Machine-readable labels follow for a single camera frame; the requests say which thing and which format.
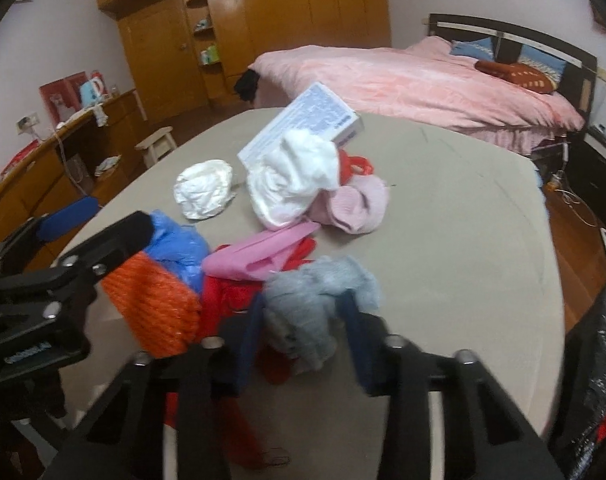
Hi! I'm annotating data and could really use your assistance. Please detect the white paper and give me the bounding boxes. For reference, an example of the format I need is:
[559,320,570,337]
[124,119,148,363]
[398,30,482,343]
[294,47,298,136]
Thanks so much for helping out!
[174,159,234,221]

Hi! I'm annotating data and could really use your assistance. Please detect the wooden wardrobe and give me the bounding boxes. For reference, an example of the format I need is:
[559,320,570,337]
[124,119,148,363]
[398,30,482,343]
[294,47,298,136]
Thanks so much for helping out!
[94,0,392,121]

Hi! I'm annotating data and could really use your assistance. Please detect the black cloth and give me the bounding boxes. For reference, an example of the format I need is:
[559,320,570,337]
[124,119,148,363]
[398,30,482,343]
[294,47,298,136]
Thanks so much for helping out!
[233,69,261,103]

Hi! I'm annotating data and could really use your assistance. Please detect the dark wooden headboard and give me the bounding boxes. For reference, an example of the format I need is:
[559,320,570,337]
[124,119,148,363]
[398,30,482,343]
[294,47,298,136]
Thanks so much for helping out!
[428,12,598,126]

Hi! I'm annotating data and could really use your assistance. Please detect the white printed box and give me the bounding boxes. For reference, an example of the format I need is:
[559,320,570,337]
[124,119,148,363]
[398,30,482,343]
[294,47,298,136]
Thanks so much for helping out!
[237,82,361,171]

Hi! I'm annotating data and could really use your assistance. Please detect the white wooden stool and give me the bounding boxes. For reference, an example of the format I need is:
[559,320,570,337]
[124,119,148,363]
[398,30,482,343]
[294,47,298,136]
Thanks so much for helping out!
[134,126,178,168]

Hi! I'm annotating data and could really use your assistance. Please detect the bed with pink blanket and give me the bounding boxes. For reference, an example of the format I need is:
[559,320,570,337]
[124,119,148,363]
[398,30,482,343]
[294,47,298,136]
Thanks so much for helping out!
[248,36,586,156]

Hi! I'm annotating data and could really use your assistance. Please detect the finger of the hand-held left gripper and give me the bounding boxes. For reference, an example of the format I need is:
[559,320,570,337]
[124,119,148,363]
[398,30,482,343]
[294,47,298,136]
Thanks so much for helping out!
[13,196,101,256]
[48,211,156,286]

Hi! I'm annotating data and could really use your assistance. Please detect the small red plastic bag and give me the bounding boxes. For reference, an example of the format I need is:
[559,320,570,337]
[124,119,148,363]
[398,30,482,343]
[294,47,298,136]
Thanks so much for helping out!
[335,149,374,191]

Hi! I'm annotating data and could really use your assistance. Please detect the red paper bag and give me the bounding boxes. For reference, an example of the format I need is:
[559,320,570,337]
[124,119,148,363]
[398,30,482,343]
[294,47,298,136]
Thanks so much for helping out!
[39,72,91,126]

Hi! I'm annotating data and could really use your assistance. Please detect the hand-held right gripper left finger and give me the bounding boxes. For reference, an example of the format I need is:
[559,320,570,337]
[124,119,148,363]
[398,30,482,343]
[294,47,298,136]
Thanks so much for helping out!
[43,292,266,480]

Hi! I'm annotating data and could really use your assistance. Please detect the white power cable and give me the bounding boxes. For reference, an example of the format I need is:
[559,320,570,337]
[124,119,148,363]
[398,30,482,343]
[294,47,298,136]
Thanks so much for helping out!
[545,142,598,226]

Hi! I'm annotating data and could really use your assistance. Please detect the dark nightstand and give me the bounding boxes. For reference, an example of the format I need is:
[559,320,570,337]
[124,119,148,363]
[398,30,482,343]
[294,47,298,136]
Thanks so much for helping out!
[565,125,606,231]

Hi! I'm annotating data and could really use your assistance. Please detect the orange net bag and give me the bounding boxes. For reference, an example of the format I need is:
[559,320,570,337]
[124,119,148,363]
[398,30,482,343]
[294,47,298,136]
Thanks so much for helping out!
[100,251,204,358]

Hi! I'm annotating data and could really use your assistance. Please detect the white plastic bag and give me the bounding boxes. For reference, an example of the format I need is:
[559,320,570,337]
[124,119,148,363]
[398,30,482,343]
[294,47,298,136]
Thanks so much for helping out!
[246,129,341,231]

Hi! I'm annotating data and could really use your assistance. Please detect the black-lined trash bin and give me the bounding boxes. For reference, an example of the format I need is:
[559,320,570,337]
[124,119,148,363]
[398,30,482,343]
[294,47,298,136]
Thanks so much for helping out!
[548,275,606,480]

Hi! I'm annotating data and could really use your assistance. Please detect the wooden desk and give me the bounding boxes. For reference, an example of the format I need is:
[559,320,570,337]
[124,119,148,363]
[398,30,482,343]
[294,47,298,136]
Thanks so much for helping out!
[0,89,148,271]

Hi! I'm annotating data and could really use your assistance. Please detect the pink knitted hat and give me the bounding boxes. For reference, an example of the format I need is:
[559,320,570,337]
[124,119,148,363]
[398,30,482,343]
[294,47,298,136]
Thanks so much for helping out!
[308,175,390,235]

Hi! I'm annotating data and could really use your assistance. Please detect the blue patterned pillow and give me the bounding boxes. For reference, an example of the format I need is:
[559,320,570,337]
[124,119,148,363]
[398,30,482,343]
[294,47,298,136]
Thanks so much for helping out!
[450,37,496,61]
[519,45,568,83]

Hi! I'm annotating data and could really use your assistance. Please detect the blue plastic bag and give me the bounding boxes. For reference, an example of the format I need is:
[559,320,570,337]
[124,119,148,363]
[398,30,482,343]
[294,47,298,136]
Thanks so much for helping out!
[145,210,212,295]

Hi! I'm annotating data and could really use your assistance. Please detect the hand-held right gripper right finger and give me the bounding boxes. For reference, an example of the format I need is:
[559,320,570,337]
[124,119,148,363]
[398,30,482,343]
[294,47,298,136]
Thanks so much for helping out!
[339,291,566,480]

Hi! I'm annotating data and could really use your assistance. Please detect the pink cloth strip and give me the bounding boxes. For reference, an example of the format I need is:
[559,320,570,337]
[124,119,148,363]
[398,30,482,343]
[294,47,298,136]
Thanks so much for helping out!
[202,221,322,282]

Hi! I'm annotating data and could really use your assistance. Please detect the brown patterned pillow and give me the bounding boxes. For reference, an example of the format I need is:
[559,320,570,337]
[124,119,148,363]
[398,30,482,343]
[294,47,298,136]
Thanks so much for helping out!
[475,59,556,93]

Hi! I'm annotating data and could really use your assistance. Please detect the large red plastic bag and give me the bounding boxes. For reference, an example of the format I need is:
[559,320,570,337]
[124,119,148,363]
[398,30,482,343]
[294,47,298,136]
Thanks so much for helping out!
[163,237,318,468]

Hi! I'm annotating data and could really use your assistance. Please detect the grey fluffy cloth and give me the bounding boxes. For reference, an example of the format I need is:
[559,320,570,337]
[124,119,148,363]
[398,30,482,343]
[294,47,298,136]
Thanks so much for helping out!
[262,255,382,373]

